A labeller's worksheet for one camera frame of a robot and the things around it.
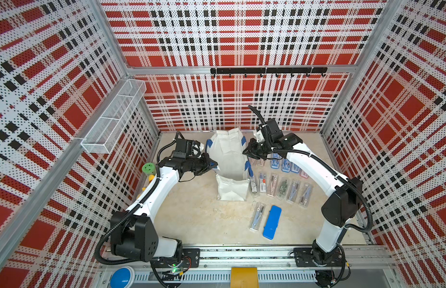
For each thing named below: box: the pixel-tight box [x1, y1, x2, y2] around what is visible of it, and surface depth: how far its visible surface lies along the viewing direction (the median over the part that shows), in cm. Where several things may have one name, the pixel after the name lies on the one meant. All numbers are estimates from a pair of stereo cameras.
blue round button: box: [110, 267, 131, 288], surface depth 70 cm
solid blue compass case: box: [262, 205, 283, 240], surface depth 85 cm
